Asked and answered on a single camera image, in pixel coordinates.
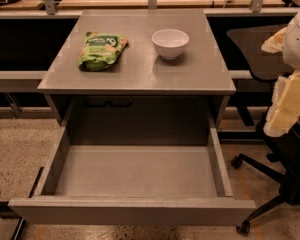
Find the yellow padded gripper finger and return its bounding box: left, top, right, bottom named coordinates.
left=261, top=27, right=287, bottom=53

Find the grey top drawer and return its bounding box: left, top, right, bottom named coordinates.
left=8, top=97, right=257, bottom=227

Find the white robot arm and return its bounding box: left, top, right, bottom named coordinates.
left=261, top=11, right=300, bottom=137

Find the grey drawer cabinet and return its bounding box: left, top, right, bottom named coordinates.
left=38, top=9, right=236, bottom=122

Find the black office chair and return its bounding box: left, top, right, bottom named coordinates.
left=231, top=21, right=300, bottom=234

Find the white bowl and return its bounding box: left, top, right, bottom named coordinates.
left=152, top=29, right=190, bottom=60

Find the green snack bag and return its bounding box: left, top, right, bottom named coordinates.
left=77, top=32, right=128, bottom=72

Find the black metal floor stand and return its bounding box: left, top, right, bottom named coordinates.
left=0, top=167, right=44, bottom=240

